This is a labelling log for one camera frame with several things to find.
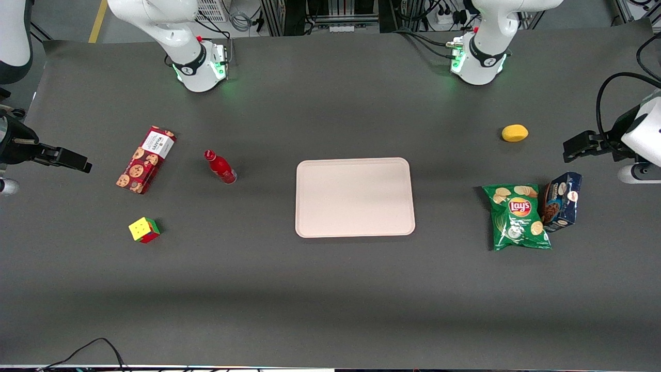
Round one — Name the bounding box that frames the pale pink plastic tray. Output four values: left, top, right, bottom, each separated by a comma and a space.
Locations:
295, 158, 416, 239

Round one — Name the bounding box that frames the green Lays chips bag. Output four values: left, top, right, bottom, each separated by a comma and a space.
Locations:
482, 184, 553, 252

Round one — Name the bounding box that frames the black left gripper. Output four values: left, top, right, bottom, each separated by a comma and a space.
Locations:
563, 106, 644, 164

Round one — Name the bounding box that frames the blue cookie box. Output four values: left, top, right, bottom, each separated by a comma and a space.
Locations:
540, 172, 583, 233

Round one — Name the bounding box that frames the white power strip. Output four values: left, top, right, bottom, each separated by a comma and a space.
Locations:
435, 5, 466, 27

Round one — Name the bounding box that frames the thin black loose cable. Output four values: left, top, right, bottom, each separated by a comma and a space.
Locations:
36, 338, 128, 372

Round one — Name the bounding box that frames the red cookie box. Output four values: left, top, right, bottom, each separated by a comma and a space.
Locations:
116, 126, 177, 195

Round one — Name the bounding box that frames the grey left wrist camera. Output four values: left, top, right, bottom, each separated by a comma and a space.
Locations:
618, 162, 661, 185

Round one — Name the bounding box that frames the black wheeled stand base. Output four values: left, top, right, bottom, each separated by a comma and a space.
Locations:
0, 87, 26, 120

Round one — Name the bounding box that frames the black arm base cable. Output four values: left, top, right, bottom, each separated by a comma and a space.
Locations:
392, 28, 461, 60

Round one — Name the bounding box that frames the colourful puzzle cube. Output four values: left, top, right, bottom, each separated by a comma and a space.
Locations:
128, 216, 161, 244

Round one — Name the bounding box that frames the red coke bottle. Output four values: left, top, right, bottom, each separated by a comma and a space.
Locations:
204, 149, 238, 184

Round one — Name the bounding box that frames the grey coiled cable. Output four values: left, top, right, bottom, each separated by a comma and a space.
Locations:
229, 9, 255, 33

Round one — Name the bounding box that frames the dark grey table mat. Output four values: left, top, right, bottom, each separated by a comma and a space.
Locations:
0, 20, 661, 370

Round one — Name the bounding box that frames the yellow lemon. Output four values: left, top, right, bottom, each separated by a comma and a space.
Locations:
501, 124, 529, 143

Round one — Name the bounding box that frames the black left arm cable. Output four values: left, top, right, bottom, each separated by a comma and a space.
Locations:
596, 32, 661, 156

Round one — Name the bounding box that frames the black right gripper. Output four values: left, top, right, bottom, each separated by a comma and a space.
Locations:
0, 116, 93, 174

